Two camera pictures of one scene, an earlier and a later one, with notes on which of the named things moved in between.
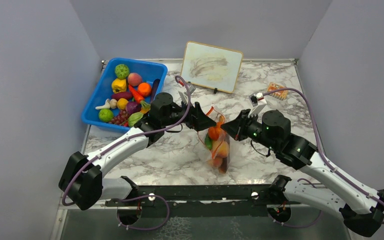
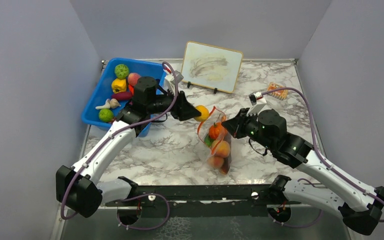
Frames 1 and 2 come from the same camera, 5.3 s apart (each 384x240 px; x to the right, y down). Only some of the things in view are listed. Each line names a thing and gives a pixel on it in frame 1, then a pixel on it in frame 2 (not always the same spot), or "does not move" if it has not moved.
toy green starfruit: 208,142 does not move
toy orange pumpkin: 214,132 does not move
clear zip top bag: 217,141 does not move
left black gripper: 197,120 to 185,110
